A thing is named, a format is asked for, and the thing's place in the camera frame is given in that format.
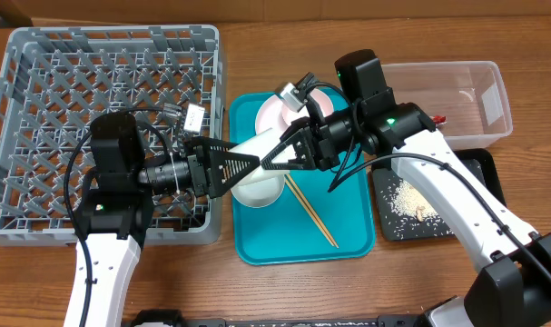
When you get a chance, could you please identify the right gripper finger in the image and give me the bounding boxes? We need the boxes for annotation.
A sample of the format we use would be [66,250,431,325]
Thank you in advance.
[261,140,314,170]
[280,117,311,146]

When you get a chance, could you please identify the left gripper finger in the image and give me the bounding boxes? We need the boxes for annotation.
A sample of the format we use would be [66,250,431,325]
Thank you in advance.
[195,136,237,152]
[208,150,260,198]

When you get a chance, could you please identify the wooden chopstick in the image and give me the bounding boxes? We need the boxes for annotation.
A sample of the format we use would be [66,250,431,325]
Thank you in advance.
[286,173,340,249]
[283,176,336,249]

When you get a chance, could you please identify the pink bowl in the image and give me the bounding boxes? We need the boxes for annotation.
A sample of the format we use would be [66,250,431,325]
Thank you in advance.
[280,88,334,128]

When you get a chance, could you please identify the grey bowl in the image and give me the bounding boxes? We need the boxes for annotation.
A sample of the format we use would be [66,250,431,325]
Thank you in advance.
[231,175,285,208]

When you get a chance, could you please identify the pale green cup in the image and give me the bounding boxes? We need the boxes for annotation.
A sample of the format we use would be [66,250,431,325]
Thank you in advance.
[231,128,290,186]

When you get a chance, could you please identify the snack wrapper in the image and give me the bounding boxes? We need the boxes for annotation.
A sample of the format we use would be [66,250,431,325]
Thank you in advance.
[431,115,447,124]

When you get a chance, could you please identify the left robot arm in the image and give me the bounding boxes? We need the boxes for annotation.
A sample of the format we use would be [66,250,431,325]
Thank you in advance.
[64,108,261,326]

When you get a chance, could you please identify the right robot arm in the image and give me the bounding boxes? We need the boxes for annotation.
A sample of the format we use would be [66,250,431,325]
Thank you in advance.
[261,49,551,326]

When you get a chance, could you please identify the large pink plate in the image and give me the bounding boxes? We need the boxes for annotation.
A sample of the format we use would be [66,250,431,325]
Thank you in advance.
[255,95,289,134]

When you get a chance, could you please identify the teal serving tray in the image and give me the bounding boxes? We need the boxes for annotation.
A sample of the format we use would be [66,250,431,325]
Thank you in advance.
[228,86,377,267]

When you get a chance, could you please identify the spilled rice pile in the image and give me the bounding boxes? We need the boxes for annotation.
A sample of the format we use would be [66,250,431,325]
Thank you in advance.
[389,181,438,223]

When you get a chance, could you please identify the black tray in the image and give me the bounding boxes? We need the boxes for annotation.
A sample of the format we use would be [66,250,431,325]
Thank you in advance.
[372,148,506,242]

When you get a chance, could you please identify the clear plastic bin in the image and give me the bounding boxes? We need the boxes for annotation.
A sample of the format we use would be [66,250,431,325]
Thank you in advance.
[382,61,513,150]

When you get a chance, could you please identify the grey plastic dish rack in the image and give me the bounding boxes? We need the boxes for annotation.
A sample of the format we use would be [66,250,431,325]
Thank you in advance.
[0,25,226,246]

